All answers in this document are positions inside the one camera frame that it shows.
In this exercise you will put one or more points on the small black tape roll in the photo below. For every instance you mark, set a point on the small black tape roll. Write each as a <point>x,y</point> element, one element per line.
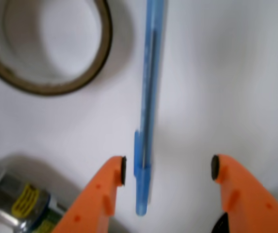
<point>53,47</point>

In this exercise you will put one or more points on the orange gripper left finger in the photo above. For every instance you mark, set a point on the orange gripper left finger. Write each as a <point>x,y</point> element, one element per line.
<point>92,209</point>

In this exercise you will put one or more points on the black mesh pen holder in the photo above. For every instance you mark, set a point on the black mesh pen holder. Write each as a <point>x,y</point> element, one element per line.
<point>222,224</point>

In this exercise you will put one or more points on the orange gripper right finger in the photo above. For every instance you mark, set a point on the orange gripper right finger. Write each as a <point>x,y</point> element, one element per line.
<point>251,208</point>

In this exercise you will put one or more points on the light blue ballpoint pen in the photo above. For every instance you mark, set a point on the light blue ballpoint pen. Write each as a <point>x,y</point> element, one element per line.
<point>143,137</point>

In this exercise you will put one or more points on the blue capped marker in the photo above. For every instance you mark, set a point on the blue capped marker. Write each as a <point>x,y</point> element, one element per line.
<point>25,205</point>

